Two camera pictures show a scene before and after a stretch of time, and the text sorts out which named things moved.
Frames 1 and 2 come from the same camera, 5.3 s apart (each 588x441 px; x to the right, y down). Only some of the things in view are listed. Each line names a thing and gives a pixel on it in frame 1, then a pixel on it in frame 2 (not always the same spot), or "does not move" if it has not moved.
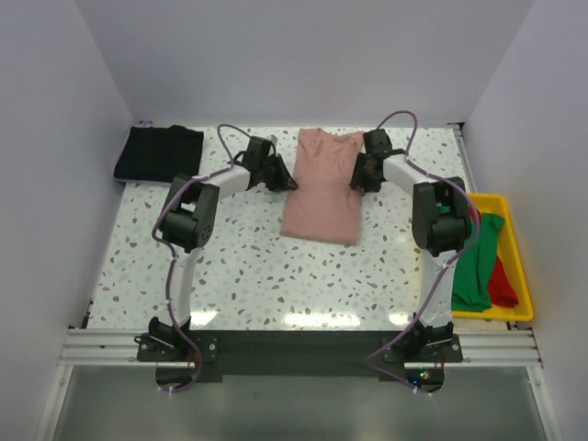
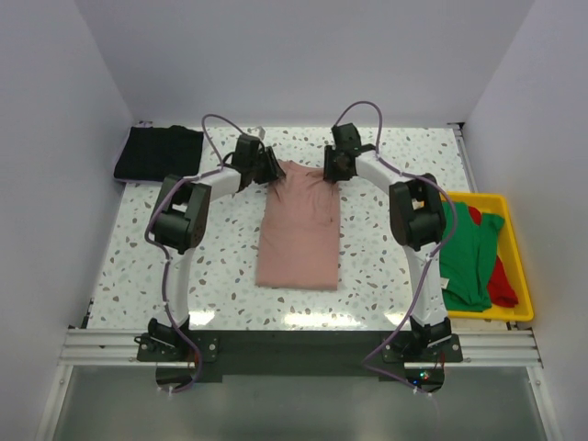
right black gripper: (358, 180) → (329, 172)
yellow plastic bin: (510, 264) does not move
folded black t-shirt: (160, 153) does not move
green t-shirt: (475, 265) does not move
